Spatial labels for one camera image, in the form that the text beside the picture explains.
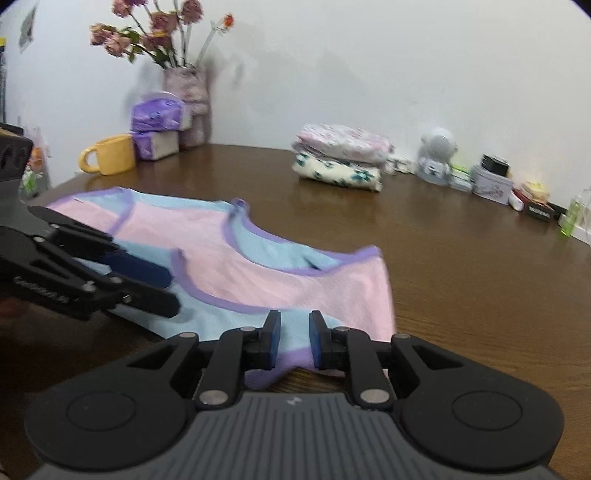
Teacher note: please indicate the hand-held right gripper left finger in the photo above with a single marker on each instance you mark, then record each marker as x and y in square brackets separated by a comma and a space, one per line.
[274, 337]

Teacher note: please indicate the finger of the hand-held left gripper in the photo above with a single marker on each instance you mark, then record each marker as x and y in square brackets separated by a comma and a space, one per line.
[152, 300]
[138, 272]

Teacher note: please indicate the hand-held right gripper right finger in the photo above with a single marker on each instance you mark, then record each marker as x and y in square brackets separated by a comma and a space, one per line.
[315, 339]

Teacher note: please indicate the pink blue purple-trimmed vest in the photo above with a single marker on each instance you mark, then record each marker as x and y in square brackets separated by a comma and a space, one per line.
[277, 272]

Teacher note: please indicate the clear acrylic organizer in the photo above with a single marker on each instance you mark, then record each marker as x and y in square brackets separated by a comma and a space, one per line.
[34, 170]

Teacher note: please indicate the yellow mug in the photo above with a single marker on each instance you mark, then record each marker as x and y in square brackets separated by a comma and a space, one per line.
[115, 154]

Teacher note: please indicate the purple tissue pack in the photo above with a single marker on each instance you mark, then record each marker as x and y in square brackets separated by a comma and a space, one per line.
[154, 145]
[157, 115]

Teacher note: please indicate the cream green-flowered folded cloth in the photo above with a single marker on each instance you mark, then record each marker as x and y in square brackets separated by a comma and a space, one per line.
[337, 173]

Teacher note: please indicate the fuzzy pink vase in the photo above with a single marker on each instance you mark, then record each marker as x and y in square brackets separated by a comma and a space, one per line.
[189, 92]

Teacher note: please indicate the pink floral folded cloth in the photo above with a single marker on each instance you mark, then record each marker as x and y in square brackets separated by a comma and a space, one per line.
[341, 141]

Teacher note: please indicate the grey refrigerator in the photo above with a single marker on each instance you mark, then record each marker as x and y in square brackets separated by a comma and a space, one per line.
[2, 78]

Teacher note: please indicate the white astronaut speaker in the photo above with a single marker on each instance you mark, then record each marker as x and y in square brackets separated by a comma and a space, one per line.
[438, 150]

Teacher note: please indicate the grey tin box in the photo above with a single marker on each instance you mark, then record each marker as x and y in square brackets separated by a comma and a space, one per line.
[491, 184]

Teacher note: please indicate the dried rose bouquet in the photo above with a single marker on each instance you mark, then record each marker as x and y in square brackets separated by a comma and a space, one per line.
[157, 32]

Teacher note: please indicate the white tube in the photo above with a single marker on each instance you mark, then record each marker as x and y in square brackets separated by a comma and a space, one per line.
[517, 202]

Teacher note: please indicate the black power adapter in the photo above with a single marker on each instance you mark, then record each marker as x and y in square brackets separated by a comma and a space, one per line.
[494, 165]

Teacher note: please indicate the black labelled box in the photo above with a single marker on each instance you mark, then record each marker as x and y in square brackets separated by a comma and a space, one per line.
[541, 212]

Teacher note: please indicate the green spray bottle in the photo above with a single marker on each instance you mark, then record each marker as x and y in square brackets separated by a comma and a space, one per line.
[571, 217]

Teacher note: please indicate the white power strip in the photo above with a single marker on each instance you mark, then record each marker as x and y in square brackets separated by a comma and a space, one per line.
[582, 230]

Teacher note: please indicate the wall poster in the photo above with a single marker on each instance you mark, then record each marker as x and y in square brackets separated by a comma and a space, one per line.
[27, 27]

